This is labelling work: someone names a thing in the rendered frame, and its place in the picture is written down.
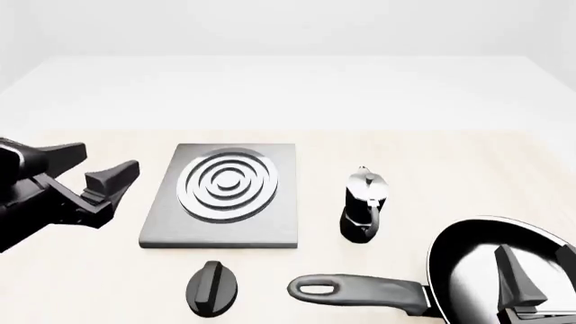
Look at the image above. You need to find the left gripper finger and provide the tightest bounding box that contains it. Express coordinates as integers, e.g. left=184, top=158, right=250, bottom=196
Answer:
left=79, top=159, right=141, bottom=217
left=27, top=141, right=88, bottom=178

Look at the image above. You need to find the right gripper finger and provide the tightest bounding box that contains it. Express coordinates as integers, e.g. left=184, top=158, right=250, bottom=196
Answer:
left=493, top=243, right=549, bottom=311
left=555, top=242, right=576, bottom=268

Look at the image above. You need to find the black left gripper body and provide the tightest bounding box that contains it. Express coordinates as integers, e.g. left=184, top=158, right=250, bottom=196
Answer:
left=0, top=172, right=115, bottom=254

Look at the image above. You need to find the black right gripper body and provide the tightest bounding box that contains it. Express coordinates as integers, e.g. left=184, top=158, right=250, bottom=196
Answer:
left=496, top=299, right=576, bottom=324

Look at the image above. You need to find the black frying pan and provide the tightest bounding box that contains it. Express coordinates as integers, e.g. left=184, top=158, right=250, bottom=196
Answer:
left=286, top=215, right=576, bottom=324

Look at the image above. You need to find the grey flat stove plate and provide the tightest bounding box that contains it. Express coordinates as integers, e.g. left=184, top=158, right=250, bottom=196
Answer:
left=139, top=142, right=301, bottom=251

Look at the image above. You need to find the round black stove knob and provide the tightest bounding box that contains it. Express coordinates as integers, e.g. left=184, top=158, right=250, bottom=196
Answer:
left=184, top=259, right=240, bottom=319

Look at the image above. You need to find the black and silver moka pot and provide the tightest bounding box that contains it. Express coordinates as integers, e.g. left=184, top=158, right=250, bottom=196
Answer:
left=338, top=165, right=390, bottom=245

